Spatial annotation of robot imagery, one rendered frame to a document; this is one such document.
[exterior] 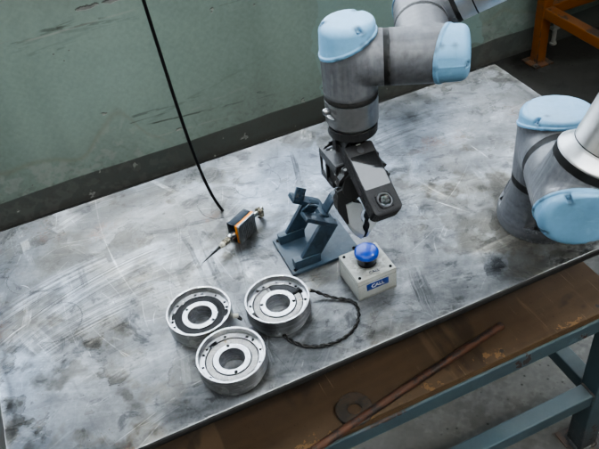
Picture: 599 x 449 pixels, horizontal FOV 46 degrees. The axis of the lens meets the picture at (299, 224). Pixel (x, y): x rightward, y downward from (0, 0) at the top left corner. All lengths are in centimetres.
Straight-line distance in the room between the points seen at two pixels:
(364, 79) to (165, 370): 53
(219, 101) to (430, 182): 155
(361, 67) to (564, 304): 78
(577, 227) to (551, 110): 20
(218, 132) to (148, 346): 179
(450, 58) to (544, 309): 72
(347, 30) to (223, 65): 186
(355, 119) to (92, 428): 58
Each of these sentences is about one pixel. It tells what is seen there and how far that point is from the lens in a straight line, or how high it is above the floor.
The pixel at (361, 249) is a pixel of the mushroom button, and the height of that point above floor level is 87.
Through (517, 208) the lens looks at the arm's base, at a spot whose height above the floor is 85.
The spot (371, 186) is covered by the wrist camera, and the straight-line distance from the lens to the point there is 98.
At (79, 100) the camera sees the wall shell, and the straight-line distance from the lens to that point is 266.
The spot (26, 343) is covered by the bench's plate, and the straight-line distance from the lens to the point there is 125.
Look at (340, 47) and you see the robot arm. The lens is 90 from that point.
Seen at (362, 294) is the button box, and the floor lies 81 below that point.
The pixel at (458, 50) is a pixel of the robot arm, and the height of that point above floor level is 122.
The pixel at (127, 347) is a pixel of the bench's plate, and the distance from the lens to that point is 117.
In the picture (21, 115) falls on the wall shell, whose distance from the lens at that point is 266.
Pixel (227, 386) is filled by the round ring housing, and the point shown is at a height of 83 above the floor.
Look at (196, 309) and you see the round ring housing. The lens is 116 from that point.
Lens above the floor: 166
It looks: 41 degrees down
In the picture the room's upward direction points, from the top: 8 degrees counter-clockwise
